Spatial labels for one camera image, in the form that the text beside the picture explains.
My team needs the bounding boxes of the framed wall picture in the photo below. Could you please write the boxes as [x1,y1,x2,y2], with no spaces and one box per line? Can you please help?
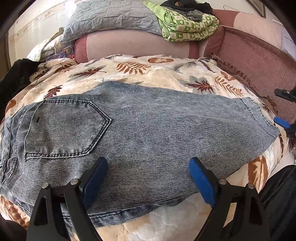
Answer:
[246,0,266,18]

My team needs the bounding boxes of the grey quilted pillow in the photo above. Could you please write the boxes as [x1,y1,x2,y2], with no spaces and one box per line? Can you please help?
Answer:
[61,1,162,43]

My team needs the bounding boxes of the grey acid-wash denim jeans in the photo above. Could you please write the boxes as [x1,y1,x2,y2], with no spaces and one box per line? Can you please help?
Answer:
[1,81,280,227]

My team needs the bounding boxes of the pink sofa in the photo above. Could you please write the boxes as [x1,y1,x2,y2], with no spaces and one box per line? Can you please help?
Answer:
[74,9,295,123]

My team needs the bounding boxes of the dark green garment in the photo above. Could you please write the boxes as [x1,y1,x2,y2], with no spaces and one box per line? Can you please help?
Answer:
[0,58,42,120]

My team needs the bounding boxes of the green patterned folded blanket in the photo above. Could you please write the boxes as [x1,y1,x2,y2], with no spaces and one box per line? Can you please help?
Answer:
[144,1,220,42]

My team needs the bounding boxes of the white cream cloth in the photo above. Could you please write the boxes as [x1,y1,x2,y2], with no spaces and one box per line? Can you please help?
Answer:
[26,27,67,62]

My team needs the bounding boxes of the black clothes pile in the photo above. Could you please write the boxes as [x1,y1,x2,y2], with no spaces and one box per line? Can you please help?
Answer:
[161,0,213,22]

